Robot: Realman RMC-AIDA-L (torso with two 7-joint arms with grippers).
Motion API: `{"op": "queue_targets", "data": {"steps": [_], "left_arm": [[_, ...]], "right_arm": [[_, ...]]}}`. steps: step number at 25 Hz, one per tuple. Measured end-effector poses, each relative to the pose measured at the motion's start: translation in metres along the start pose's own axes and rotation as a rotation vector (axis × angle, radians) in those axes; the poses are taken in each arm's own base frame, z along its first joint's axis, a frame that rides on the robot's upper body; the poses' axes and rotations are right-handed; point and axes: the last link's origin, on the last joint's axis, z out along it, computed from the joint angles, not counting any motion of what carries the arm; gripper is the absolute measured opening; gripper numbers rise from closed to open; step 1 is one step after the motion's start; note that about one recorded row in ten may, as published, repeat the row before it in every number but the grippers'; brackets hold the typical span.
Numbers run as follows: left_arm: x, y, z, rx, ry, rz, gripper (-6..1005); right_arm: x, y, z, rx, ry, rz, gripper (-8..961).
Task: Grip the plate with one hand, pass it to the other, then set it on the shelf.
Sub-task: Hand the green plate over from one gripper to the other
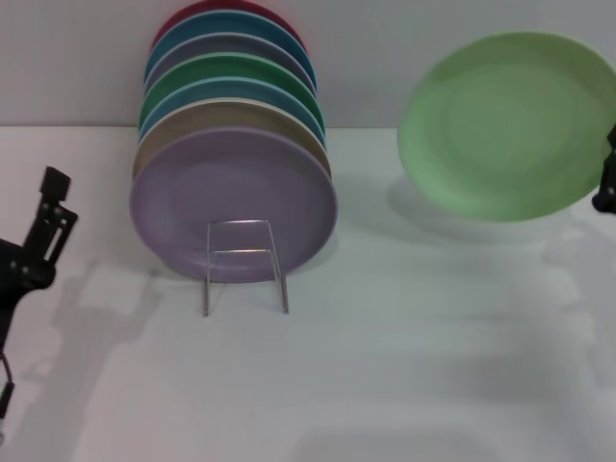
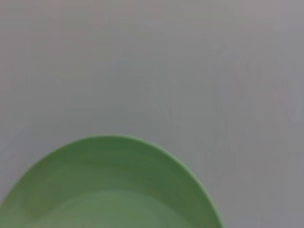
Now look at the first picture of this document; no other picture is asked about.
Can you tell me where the red plate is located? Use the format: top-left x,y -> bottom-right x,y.
149,0 -> 305,52

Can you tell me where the grey lilac plate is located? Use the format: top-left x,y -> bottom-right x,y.
142,32 -> 319,92

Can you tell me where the metal wire plate rack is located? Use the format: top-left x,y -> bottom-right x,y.
200,218 -> 291,318

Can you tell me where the dark green plate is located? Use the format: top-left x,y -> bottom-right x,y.
140,52 -> 322,124

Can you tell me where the purple plate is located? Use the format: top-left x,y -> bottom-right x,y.
128,125 -> 339,284

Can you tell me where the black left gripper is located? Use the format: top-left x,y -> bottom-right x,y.
0,166 -> 79,347

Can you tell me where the teal blue plate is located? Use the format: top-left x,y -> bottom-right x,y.
143,10 -> 309,73

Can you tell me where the beige plate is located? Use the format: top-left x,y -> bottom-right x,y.
133,97 -> 333,182

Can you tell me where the light green plate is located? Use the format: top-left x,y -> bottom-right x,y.
397,30 -> 616,223

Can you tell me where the light blue plate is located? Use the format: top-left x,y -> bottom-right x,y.
138,75 -> 327,145

